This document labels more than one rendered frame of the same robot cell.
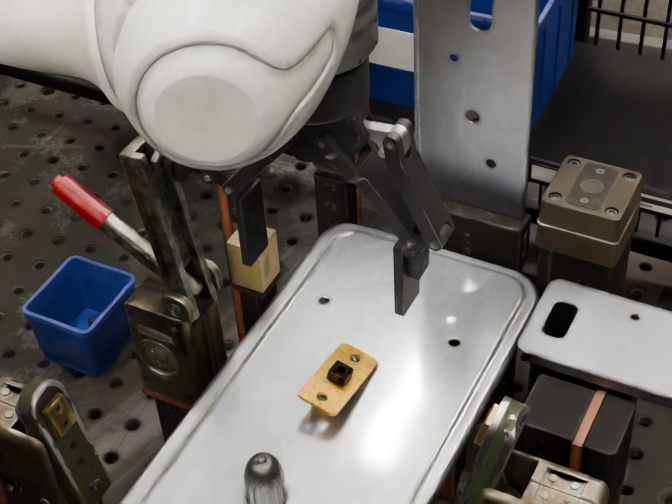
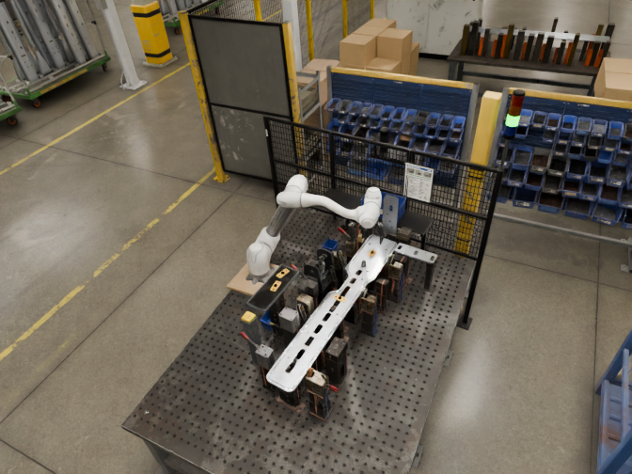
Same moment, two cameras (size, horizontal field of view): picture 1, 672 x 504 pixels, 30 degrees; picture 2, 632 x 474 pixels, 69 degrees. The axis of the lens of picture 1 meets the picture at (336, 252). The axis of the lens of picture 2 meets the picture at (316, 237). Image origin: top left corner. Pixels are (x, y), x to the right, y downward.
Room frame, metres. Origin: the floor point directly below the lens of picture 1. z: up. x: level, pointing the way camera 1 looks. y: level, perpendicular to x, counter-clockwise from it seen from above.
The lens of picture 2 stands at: (-1.66, 0.21, 3.23)
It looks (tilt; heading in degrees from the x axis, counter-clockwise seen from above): 41 degrees down; 4
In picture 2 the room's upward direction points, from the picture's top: 5 degrees counter-clockwise
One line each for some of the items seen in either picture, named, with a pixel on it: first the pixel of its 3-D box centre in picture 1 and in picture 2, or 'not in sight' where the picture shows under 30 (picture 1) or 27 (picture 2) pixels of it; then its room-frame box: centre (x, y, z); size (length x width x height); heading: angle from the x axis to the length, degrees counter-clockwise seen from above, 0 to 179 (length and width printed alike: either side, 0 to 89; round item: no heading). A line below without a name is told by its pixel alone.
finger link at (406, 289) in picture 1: (406, 270); not in sight; (0.68, -0.05, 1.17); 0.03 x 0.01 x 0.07; 150
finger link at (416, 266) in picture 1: (429, 251); not in sight; (0.67, -0.07, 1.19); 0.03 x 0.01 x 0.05; 60
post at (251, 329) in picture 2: not in sight; (254, 340); (0.05, 0.77, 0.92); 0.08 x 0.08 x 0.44; 60
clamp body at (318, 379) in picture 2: not in sight; (319, 394); (-0.29, 0.36, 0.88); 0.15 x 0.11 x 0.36; 60
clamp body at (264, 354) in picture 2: not in sight; (267, 369); (-0.12, 0.67, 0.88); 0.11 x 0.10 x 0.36; 60
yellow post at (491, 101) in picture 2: not in sight; (466, 223); (1.02, -0.72, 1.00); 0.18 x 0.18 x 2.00; 60
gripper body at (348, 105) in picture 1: (316, 104); not in sight; (0.71, 0.01, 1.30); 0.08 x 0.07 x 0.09; 60
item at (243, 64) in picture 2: not in sight; (250, 114); (3.01, 1.18, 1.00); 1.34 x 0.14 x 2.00; 66
